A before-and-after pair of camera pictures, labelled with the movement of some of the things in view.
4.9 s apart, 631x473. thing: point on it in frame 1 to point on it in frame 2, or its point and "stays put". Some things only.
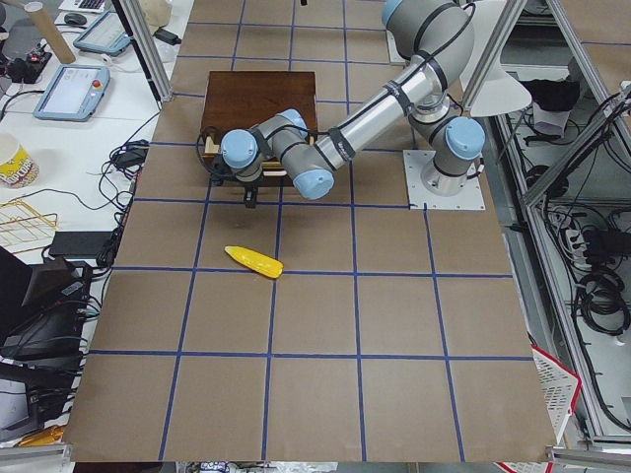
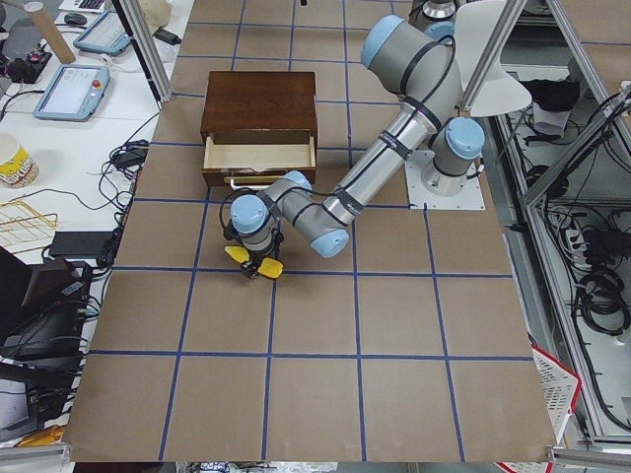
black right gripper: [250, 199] to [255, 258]
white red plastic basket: [561, 385] stays put
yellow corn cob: [256, 261] stays put
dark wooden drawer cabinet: [237, 101] stays put
